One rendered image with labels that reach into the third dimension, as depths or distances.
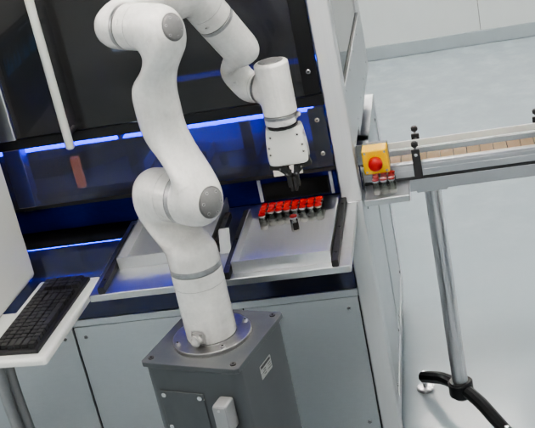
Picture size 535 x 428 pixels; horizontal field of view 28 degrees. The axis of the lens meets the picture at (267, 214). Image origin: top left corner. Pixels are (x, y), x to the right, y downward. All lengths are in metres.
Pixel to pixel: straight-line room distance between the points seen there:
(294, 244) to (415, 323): 1.39
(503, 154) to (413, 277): 1.47
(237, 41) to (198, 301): 0.59
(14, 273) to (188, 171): 1.00
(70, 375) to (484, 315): 1.60
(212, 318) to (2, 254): 0.86
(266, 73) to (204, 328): 0.61
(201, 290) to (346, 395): 1.07
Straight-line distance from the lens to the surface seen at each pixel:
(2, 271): 3.10
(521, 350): 3.93
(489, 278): 4.42
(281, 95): 2.55
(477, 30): 7.64
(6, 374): 3.31
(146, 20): 2.20
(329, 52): 2.91
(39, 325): 2.90
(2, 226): 3.12
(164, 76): 2.26
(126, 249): 3.03
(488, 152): 3.12
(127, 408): 3.52
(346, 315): 3.22
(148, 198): 2.38
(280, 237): 2.92
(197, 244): 2.40
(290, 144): 2.60
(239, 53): 2.45
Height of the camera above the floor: 2.07
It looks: 23 degrees down
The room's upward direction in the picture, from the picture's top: 12 degrees counter-clockwise
